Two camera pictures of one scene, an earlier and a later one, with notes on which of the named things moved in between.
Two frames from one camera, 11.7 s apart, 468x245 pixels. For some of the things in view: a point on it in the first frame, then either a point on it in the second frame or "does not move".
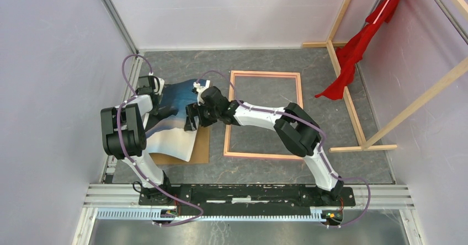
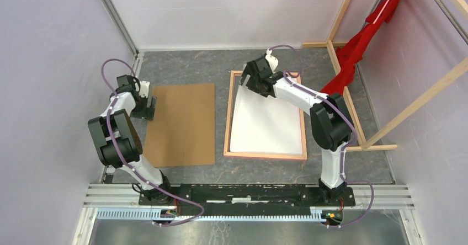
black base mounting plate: [246, 197] does not move
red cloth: [349, 54] does not move
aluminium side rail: [130, 86] does not move
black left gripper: [155, 111] -> [147, 112]
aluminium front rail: [379, 195] does not move
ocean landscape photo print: [165, 135] -> [263, 123]
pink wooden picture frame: [230, 129] does not move
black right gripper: [192, 110] -> [253, 87]
